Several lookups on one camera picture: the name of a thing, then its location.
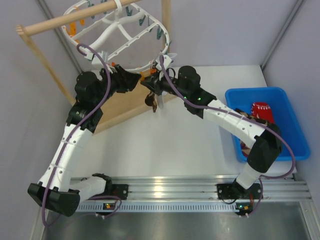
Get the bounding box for beige maroon purple sock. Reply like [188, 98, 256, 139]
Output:
[240, 141, 251, 158]

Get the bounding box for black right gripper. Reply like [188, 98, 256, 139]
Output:
[141, 69, 190, 101]

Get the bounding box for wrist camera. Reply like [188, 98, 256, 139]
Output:
[154, 53, 178, 71]
[85, 51, 109, 70]

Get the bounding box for wooden hanger stand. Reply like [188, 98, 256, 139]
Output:
[14, 0, 176, 133]

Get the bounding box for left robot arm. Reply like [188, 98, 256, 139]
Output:
[27, 64, 141, 217]

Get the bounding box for white sock black stripes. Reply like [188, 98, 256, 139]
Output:
[157, 94, 165, 109]

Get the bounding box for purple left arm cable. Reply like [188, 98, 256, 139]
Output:
[41, 44, 123, 227]

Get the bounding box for brown argyle sock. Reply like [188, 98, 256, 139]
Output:
[144, 91, 158, 113]
[235, 108, 274, 126]

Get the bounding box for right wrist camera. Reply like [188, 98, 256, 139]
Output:
[154, 53, 178, 71]

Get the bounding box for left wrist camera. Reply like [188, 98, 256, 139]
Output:
[85, 51, 109, 70]

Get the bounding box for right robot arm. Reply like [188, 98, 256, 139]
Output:
[141, 66, 282, 199]

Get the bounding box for blue plastic bin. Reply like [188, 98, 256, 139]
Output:
[225, 87, 310, 161]

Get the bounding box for aluminium mounting rail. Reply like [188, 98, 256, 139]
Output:
[66, 175, 312, 217]

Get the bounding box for red white patterned sock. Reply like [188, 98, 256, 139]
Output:
[251, 102, 275, 124]

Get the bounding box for teal clothes peg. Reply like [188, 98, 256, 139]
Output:
[156, 25, 164, 40]

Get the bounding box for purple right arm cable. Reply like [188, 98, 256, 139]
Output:
[158, 54, 294, 218]

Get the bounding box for orange clothes peg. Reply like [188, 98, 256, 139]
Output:
[68, 22, 77, 37]
[139, 72, 145, 82]

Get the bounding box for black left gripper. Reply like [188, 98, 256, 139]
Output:
[92, 64, 141, 107]

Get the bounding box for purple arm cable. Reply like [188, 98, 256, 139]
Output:
[41, 44, 123, 227]
[158, 54, 294, 218]

